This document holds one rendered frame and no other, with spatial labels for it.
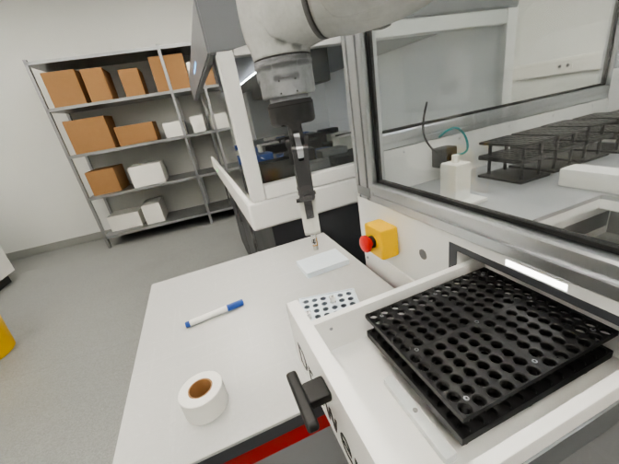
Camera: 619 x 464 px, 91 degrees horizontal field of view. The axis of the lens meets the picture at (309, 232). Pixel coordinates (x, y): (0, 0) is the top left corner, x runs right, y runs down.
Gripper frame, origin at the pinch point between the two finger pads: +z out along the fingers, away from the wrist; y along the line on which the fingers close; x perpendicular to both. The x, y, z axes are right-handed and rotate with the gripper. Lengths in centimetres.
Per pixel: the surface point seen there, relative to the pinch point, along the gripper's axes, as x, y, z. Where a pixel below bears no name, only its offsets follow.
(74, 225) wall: -285, -340, 74
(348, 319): 2.4, 17.1, 11.6
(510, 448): 11.7, 39.0, 10.1
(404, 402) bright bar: 6.0, 29.7, 14.7
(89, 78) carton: -182, -311, -77
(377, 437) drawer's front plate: 0.7, 38.0, 6.7
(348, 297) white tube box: 5.2, -0.3, 20.3
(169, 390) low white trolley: -30.5, 12.0, 23.5
